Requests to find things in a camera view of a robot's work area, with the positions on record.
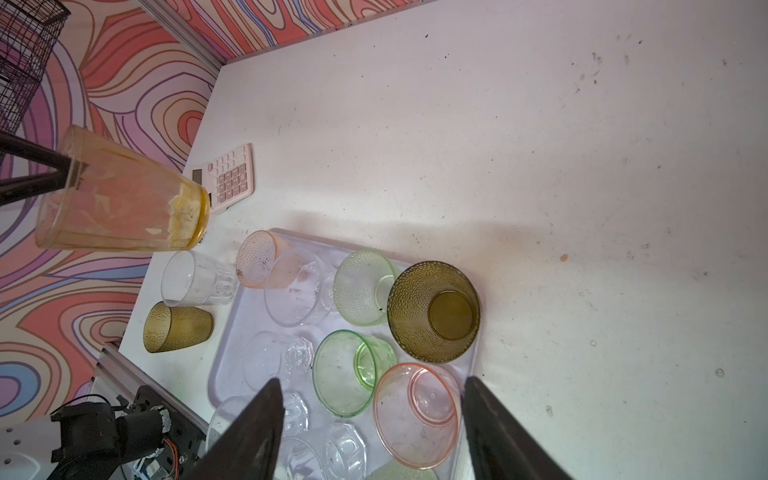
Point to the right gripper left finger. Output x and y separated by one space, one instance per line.
250 446

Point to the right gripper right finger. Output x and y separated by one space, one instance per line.
499 446

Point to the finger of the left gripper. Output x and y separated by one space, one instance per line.
16 146
21 188

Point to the pink transparent cup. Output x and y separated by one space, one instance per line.
417 414

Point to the small clear cup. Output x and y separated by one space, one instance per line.
276 355

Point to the yellow transparent cup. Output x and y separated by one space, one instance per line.
115 199

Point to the pale green frosted large cup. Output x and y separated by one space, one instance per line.
394 470

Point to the bright green cup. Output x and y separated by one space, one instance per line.
346 370

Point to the dark olive textured cup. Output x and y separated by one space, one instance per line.
433 312

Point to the peach transparent cup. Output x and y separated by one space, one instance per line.
256 257

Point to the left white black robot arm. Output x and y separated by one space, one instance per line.
91 439

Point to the lavender plastic tray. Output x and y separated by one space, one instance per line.
249 316

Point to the dark amber cup left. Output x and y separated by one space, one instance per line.
174 328

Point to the pink patterned card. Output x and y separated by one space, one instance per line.
228 179

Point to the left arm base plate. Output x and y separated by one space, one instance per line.
162 441

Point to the black wire basket left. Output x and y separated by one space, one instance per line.
29 31

